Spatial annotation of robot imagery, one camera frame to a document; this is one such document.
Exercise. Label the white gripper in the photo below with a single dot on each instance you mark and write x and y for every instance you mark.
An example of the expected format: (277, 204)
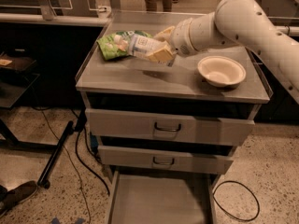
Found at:
(180, 38)

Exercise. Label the clear plastic water bottle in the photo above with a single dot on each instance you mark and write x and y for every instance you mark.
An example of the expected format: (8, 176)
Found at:
(140, 45)

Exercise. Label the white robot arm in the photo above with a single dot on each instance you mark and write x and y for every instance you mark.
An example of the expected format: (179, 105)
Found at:
(234, 22)

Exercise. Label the top grey drawer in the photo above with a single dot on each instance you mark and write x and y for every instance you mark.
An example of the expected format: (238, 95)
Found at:
(165, 127)

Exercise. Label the grey drawer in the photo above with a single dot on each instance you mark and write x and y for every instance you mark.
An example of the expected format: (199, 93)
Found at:
(165, 160)
(165, 127)
(158, 197)

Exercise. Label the grey metal drawer cabinet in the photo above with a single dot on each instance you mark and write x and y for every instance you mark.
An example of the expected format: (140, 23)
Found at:
(131, 84)

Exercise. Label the middle grey drawer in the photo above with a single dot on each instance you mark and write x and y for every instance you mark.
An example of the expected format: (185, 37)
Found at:
(165, 160)

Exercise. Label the bottom grey drawer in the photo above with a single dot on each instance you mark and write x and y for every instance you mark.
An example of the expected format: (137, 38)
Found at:
(158, 197)

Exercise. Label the green snack bag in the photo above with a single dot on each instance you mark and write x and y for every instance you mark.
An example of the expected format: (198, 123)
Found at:
(116, 45)

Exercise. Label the white paper bowl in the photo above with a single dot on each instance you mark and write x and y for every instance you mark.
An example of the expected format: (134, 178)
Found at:
(221, 72)

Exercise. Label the dark side table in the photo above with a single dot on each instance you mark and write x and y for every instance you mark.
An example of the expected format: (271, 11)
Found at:
(16, 78)

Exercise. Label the black stand leg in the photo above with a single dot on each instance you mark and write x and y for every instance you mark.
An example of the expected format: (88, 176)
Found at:
(43, 180)

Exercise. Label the dark shoe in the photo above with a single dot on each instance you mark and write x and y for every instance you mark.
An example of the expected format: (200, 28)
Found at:
(10, 198)

